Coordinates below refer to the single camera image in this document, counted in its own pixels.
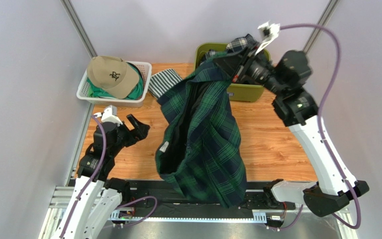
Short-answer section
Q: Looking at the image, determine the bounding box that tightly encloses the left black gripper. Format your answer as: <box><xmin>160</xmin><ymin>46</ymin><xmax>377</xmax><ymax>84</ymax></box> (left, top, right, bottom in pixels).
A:
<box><xmin>110</xmin><ymin>114</ymin><xmax>150</xmax><ymax>156</ymax></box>

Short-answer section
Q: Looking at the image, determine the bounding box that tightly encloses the green plaid skirt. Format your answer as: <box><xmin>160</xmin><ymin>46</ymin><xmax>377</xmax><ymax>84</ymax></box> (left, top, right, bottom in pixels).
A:
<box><xmin>155</xmin><ymin>59</ymin><xmax>247</xmax><ymax>208</ymax></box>

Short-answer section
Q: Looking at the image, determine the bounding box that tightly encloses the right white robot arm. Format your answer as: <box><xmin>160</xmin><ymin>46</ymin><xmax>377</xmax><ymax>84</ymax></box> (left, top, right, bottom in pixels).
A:
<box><xmin>214</xmin><ymin>48</ymin><xmax>369</xmax><ymax>217</ymax></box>

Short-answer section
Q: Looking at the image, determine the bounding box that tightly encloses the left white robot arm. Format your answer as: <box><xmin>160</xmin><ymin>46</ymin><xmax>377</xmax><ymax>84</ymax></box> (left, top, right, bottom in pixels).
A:
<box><xmin>52</xmin><ymin>113</ymin><xmax>150</xmax><ymax>239</ymax></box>

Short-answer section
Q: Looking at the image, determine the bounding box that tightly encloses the grey white plaid skirt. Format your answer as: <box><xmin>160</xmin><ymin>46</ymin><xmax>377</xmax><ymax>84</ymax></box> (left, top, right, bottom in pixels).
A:
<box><xmin>195</xmin><ymin>34</ymin><xmax>256</xmax><ymax>67</ymax></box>

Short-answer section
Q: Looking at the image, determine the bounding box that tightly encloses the olive green plastic tub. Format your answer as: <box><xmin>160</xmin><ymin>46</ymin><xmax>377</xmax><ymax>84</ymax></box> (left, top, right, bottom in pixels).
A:
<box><xmin>194</xmin><ymin>42</ymin><xmax>264</xmax><ymax>102</ymax></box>

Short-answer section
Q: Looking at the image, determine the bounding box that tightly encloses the striped folded cloth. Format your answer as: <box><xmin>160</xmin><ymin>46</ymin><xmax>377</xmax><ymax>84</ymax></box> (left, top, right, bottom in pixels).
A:
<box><xmin>148</xmin><ymin>68</ymin><xmax>183</xmax><ymax>99</ymax></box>

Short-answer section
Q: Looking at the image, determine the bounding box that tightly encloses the green garment in basket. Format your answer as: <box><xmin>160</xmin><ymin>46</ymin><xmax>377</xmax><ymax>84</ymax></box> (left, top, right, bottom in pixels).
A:
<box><xmin>87</xmin><ymin>62</ymin><xmax>144</xmax><ymax>100</ymax></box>

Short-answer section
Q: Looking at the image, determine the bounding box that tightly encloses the beige baseball cap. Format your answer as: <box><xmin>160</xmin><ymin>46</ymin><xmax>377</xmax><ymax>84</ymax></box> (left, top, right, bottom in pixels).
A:
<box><xmin>87</xmin><ymin>56</ymin><xmax>139</xmax><ymax>100</ymax></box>

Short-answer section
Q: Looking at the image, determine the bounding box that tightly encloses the white plastic basket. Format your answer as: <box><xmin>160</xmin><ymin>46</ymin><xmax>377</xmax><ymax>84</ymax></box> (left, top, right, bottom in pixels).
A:
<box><xmin>76</xmin><ymin>61</ymin><xmax>152</xmax><ymax>108</ymax></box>

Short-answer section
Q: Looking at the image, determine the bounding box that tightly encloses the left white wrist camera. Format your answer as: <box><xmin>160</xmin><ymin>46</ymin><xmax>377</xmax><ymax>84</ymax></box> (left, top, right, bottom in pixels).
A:
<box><xmin>93</xmin><ymin>105</ymin><xmax>123</xmax><ymax>126</ymax></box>

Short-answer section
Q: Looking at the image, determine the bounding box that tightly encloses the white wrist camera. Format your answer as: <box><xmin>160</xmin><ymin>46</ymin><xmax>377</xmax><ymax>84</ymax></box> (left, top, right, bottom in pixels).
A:
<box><xmin>93</xmin><ymin>105</ymin><xmax>123</xmax><ymax>126</ymax></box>
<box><xmin>255</xmin><ymin>21</ymin><xmax>281</xmax><ymax>55</ymax></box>

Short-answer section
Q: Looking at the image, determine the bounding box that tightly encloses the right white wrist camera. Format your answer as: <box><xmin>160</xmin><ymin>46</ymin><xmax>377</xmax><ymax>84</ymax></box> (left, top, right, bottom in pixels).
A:
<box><xmin>255</xmin><ymin>21</ymin><xmax>281</xmax><ymax>55</ymax></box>

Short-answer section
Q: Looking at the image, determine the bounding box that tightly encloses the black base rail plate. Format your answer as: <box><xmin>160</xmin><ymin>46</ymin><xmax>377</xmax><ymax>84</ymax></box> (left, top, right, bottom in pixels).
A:
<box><xmin>115</xmin><ymin>180</ymin><xmax>299</xmax><ymax>221</ymax></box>

